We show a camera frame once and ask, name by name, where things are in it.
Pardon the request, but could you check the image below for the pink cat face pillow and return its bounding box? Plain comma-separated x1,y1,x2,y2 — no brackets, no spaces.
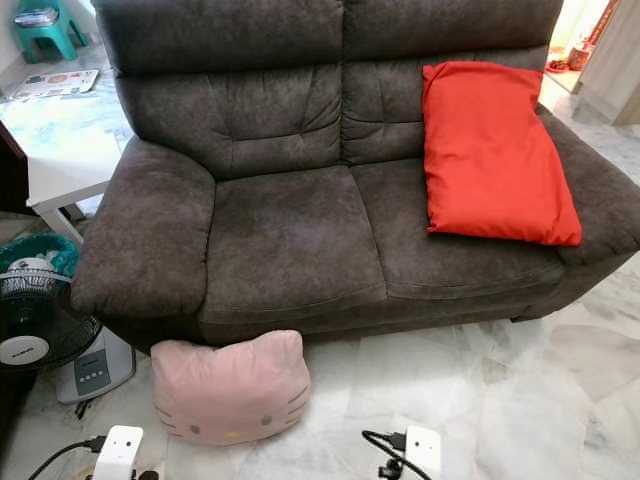
150,330,312,448

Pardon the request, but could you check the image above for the dark brown fabric sofa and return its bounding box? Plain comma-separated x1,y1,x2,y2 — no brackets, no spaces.
71,0,640,353

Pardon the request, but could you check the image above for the red rectangular pillow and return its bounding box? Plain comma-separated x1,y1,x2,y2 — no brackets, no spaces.
421,60,583,247

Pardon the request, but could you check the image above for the patterned floor mat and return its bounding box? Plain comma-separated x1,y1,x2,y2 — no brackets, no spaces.
10,68,101,101

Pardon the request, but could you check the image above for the black electric fan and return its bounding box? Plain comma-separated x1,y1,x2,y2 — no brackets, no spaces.
0,265,103,376

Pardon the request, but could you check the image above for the teal plastic basket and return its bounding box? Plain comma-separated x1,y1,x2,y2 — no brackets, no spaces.
0,232,81,281

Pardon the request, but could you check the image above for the dark wooden cabinet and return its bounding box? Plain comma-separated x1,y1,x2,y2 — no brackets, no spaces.
0,120,29,216

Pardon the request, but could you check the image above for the white side table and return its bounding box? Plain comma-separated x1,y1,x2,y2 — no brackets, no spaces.
25,135,121,246

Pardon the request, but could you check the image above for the red doorway ornament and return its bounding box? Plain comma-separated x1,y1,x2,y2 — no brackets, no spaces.
567,35,596,71

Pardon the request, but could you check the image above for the teal plastic stool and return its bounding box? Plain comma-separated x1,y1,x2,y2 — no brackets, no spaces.
12,0,89,65

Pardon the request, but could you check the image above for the grey folded bundle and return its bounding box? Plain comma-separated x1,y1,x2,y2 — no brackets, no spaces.
15,6,61,29

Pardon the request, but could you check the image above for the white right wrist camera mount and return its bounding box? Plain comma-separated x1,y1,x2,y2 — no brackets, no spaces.
403,426,443,477

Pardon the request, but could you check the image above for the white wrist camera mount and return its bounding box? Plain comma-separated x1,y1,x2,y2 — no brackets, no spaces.
95,425,144,480
403,426,443,477

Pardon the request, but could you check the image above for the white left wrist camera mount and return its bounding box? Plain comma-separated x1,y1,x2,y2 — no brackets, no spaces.
95,425,144,480

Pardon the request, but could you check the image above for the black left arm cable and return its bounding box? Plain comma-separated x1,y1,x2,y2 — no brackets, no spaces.
28,435,106,480

